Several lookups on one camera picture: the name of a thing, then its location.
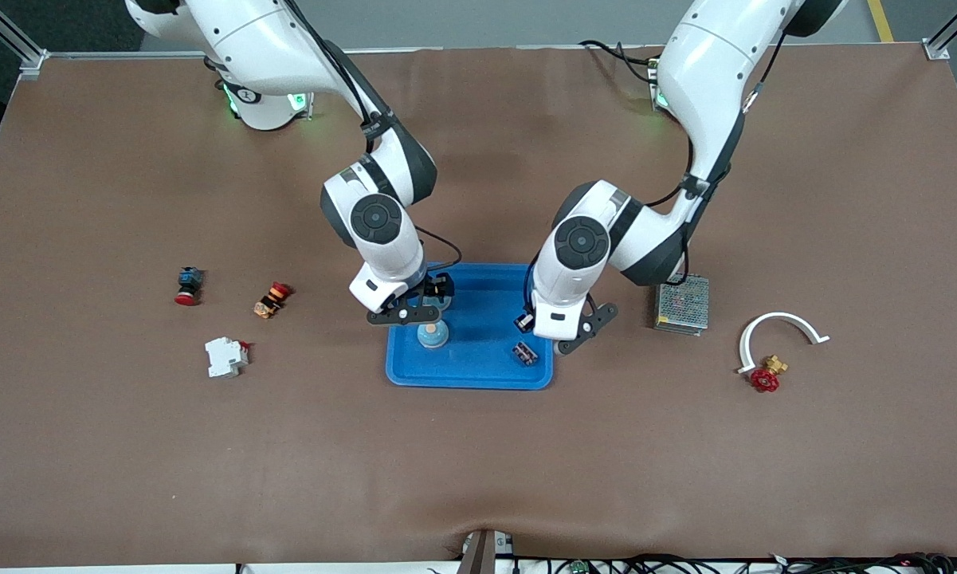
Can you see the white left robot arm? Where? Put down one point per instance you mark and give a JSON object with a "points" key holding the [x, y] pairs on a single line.
{"points": [[709, 64]]}

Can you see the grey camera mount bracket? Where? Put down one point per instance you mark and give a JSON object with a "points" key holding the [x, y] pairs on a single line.
{"points": [[482, 554]]}

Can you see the metal mesh power supply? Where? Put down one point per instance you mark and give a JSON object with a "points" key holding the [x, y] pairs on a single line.
{"points": [[685, 307]]}

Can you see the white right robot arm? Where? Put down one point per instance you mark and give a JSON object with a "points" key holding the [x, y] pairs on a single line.
{"points": [[263, 40]]}

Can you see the brass valve red handwheel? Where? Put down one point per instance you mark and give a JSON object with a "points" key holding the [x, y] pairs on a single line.
{"points": [[764, 380]]}

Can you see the aluminium frame corner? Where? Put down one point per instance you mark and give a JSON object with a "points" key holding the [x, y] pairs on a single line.
{"points": [[32, 60], [936, 50]]}

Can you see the light blue desk bell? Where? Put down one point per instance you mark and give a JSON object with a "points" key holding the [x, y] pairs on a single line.
{"points": [[433, 336], [440, 304]]}

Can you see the white circuit breaker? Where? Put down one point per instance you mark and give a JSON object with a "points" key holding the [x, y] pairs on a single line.
{"points": [[223, 357]]}

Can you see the small black relay block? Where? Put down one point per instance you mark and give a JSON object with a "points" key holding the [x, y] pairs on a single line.
{"points": [[524, 353]]}

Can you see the red push button blue body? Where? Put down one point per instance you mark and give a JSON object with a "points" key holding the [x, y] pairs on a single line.
{"points": [[189, 283]]}

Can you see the blue plastic tray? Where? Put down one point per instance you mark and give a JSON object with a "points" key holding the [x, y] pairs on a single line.
{"points": [[478, 359]]}

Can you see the white curved plastic bracket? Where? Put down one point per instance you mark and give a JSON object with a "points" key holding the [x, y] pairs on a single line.
{"points": [[773, 317]]}

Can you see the orange red button switch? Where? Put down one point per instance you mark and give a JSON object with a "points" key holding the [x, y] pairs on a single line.
{"points": [[269, 303]]}

